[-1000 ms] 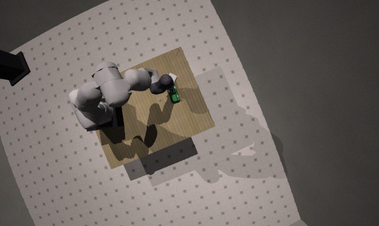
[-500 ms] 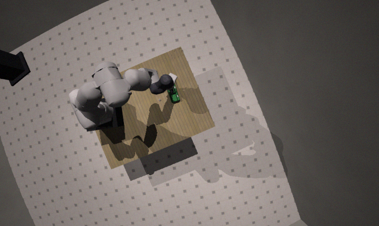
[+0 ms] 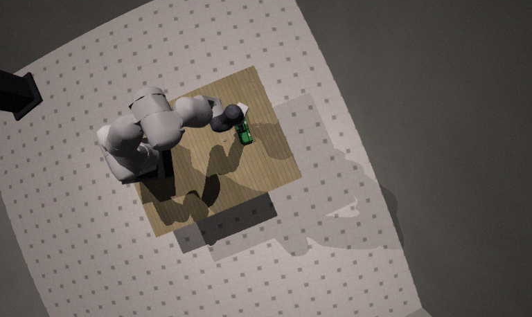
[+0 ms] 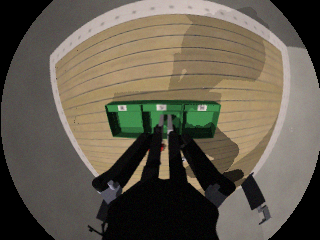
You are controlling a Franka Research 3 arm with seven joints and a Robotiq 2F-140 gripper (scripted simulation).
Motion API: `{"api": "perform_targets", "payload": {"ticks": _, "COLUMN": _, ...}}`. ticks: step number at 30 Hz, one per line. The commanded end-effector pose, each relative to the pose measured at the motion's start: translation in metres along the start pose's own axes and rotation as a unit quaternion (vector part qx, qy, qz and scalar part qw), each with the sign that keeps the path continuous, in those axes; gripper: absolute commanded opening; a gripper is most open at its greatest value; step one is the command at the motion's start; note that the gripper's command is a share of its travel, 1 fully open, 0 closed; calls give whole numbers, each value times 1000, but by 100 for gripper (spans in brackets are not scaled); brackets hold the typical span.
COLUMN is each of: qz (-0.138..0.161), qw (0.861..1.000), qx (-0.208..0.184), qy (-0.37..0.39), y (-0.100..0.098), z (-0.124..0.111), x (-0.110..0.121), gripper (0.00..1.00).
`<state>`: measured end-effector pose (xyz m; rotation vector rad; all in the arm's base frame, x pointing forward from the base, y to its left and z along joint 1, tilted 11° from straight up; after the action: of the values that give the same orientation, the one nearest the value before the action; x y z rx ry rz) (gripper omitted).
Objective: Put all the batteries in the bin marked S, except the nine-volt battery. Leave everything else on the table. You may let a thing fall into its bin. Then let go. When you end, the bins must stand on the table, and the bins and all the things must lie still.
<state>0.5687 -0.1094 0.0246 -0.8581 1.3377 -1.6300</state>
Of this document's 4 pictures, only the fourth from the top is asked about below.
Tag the green three-compartment bin rack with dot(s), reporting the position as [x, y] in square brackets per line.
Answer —
[199, 125]

